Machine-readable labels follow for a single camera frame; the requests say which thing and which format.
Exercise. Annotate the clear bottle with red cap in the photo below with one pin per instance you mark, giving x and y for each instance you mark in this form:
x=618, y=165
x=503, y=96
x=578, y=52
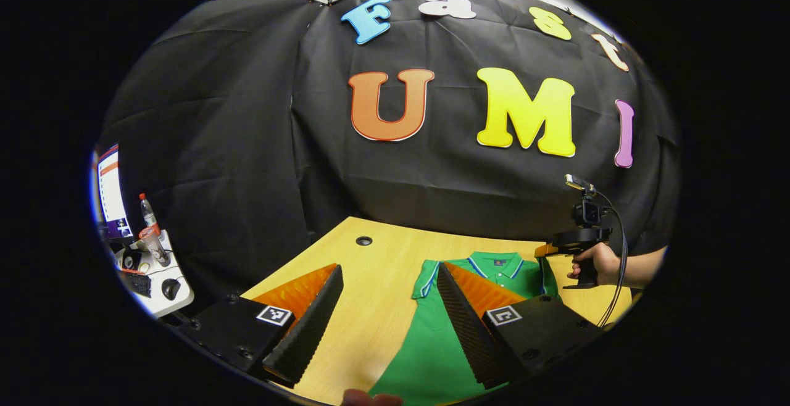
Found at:
x=148, y=211

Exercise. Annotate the black computer mouse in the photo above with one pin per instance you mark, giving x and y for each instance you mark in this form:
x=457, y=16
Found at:
x=171, y=289

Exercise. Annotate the computer monitor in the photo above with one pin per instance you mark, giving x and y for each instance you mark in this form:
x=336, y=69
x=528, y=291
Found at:
x=111, y=193

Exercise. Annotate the white side desk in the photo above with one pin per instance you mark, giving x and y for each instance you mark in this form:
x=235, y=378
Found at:
x=176, y=270

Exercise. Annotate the green T-shirt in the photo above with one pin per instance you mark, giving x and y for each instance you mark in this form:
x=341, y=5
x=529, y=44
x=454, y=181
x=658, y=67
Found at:
x=432, y=356

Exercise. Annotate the black backdrop cloth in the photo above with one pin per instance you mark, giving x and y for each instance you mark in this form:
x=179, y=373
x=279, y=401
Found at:
x=259, y=147

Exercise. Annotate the clear plastic cup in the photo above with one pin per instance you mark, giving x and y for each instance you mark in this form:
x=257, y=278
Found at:
x=154, y=245

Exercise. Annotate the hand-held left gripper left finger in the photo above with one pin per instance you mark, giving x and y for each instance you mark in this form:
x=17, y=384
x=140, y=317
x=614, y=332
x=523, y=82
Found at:
x=308, y=332

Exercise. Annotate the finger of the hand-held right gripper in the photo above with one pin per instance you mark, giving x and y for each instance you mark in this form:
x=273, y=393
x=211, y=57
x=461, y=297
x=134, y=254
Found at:
x=544, y=250

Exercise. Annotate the black keyboard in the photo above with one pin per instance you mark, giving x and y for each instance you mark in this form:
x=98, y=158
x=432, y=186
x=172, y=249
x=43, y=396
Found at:
x=136, y=284

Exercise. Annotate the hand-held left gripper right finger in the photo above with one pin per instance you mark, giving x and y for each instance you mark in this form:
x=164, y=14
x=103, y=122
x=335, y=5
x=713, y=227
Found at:
x=466, y=332

